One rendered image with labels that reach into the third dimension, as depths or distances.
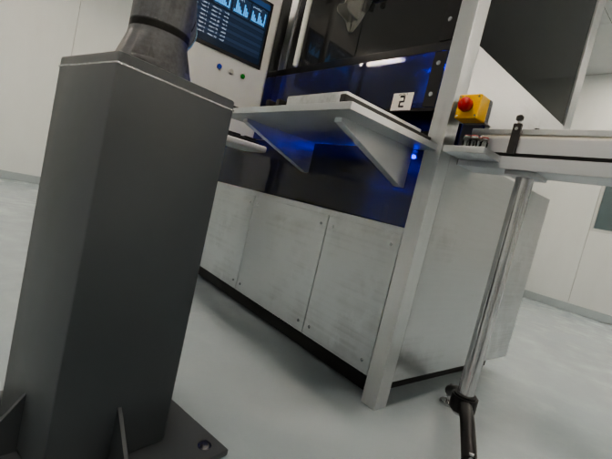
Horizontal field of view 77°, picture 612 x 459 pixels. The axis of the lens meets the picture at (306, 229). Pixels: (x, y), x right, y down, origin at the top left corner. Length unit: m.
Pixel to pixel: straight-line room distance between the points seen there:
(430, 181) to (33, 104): 5.60
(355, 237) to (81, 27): 5.56
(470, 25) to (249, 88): 1.02
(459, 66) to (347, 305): 0.87
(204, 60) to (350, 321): 1.26
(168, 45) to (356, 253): 0.91
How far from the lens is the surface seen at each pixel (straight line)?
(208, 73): 1.90
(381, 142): 1.21
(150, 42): 0.86
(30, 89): 6.29
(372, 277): 1.36
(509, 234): 1.30
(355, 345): 1.42
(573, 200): 5.94
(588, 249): 5.82
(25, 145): 6.27
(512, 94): 1.67
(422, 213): 1.27
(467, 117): 1.27
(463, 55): 1.38
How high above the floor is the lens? 0.62
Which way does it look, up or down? 5 degrees down
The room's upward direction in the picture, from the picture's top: 13 degrees clockwise
